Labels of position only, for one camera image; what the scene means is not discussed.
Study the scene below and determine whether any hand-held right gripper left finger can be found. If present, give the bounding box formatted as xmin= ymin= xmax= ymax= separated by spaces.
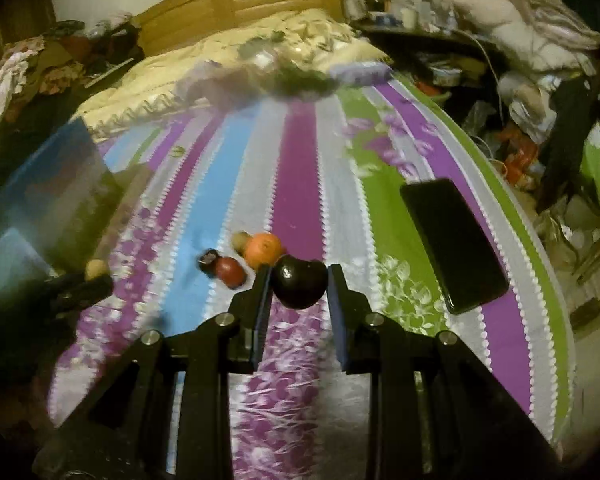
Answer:
xmin=32 ymin=266 xmax=274 ymax=480

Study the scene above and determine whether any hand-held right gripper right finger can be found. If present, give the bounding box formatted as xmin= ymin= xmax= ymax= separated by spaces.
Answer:
xmin=328 ymin=264 xmax=567 ymax=480

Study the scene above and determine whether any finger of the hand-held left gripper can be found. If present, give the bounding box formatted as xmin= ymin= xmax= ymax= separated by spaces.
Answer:
xmin=50 ymin=275 xmax=114 ymax=307

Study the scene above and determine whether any dark purple plum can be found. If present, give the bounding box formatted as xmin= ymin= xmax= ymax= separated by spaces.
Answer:
xmin=271 ymin=254 xmax=329 ymax=310

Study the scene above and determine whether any red apple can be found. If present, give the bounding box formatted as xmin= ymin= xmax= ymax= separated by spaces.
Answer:
xmin=215 ymin=257 xmax=246 ymax=289

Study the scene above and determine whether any orange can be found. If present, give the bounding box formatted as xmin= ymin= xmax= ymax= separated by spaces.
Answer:
xmin=243 ymin=232 xmax=285 ymax=271

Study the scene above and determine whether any small dark fruit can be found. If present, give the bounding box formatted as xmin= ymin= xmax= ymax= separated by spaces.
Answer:
xmin=197 ymin=249 xmax=220 ymax=277

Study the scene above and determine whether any blue cardboard box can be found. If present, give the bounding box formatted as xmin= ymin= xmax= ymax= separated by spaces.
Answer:
xmin=0 ymin=117 xmax=153 ymax=293

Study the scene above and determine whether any striped floral bedsheet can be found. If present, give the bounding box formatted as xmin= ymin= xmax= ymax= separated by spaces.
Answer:
xmin=47 ymin=77 xmax=577 ymax=480

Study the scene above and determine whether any black smartphone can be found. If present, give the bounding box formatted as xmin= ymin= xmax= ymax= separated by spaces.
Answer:
xmin=399 ymin=178 xmax=511 ymax=316

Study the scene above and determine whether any pile of clothes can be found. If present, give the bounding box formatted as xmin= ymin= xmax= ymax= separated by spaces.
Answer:
xmin=0 ymin=19 xmax=146 ymax=161

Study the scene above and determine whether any pink patterned bag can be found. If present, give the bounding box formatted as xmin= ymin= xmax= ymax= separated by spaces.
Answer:
xmin=176 ymin=61 xmax=267 ymax=110

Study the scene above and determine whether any dark green cloth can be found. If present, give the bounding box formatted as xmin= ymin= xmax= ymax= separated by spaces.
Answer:
xmin=264 ymin=66 xmax=337 ymax=100

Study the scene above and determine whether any purple pillow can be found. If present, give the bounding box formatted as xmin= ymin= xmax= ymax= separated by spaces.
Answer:
xmin=329 ymin=60 xmax=394 ymax=87

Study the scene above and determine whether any cream quilt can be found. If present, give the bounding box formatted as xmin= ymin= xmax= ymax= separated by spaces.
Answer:
xmin=72 ymin=7 xmax=394 ymax=143

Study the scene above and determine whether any dark cluttered table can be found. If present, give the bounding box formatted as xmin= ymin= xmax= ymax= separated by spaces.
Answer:
xmin=351 ymin=19 xmax=512 ymax=92

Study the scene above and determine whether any green plastic bag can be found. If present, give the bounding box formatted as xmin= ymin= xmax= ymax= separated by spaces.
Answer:
xmin=579 ymin=121 xmax=600 ymax=207

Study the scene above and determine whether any wooden headboard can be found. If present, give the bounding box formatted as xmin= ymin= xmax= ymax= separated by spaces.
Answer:
xmin=132 ymin=0 xmax=347 ymax=56

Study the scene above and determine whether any white bedding pile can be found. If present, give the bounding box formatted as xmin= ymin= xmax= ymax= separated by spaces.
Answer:
xmin=449 ymin=0 xmax=600 ymax=75

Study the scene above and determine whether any white cable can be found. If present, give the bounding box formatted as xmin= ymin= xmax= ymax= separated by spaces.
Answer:
xmin=454 ymin=29 xmax=507 ymax=128

